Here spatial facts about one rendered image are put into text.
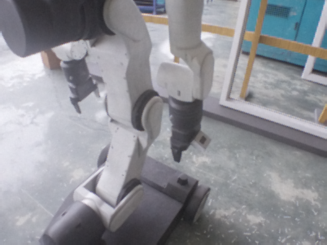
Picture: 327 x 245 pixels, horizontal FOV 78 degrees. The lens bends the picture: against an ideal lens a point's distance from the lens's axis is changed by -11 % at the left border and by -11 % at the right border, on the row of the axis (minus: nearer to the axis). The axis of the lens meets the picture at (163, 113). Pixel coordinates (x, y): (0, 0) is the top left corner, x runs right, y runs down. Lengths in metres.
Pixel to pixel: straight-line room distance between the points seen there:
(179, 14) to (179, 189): 0.77
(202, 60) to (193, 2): 0.11
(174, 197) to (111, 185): 0.30
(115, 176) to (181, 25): 0.60
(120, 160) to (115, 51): 0.40
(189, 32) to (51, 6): 0.24
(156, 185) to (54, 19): 0.82
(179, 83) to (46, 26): 0.28
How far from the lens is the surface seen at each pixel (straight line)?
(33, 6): 0.43
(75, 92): 0.85
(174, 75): 0.50
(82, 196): 0.87
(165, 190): 1.04
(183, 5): 0.41
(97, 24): 0.49
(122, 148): 0.81
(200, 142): 0.61
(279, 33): 3.29
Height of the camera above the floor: 1.02
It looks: 35 degrees down
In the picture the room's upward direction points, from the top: 3 degrees clockwise
